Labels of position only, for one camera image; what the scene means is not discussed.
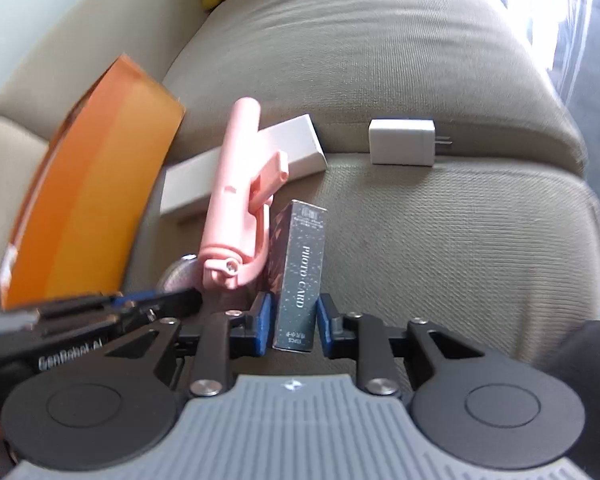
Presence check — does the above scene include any round metal object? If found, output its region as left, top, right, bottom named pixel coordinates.
left=157, top=255, right=202, bottom=294

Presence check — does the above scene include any white charger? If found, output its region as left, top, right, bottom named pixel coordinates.
left=368, top=119, right=454, bottom=166

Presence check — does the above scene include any pink selfie stick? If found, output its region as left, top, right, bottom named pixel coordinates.
left=199, top=97, right=290, bottom=292

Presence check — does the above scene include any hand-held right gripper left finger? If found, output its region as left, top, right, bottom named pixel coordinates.
left=100, top=292, right=273, bottom=395

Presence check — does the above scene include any dark speckled card box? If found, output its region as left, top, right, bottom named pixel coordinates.
left=271, top=200, right=329, bottom=352

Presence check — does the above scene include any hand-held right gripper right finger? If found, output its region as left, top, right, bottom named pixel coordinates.
left=316, top=294, right=484, bottom=397

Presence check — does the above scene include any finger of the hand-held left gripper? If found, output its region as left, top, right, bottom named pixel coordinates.
left=100, top=287, right=204, bottom=319
left=35, top=297, right=153, bottom=336

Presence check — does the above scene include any white long box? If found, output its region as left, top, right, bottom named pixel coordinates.
left=159, top=114, right=329, bottom=222

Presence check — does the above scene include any beige sofa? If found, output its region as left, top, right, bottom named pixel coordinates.
left=0, top=0, right=600, bottom=361

